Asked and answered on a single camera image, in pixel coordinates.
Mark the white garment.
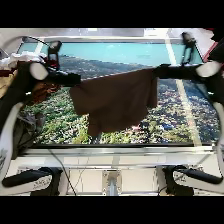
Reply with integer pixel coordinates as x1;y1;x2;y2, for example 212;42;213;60
0;51;48;72

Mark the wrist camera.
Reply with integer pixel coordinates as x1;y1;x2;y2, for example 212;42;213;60
181;31;198;65
46;40;63;70

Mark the black cable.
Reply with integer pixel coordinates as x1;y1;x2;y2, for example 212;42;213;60
47;148;73;196

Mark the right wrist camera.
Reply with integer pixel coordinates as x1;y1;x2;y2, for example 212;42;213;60
181;31;198;65

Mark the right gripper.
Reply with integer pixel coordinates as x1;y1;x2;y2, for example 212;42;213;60
153;63;184;81

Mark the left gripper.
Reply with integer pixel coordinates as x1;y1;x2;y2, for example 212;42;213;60
53;71;83;88

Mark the brown T-shirt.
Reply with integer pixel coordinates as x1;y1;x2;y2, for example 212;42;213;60
68;67;160;138

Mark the red garment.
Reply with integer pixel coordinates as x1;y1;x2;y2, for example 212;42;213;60
201;28;224;64

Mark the orange garment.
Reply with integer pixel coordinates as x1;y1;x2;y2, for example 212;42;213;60
31;81;62;105

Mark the silver frame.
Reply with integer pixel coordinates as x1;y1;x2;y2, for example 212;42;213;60
0;143;224;197

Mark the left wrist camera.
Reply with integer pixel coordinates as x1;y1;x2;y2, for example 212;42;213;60
46;40;63;70

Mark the dark grey garment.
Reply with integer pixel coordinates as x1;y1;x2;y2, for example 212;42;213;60
11;110;46;160

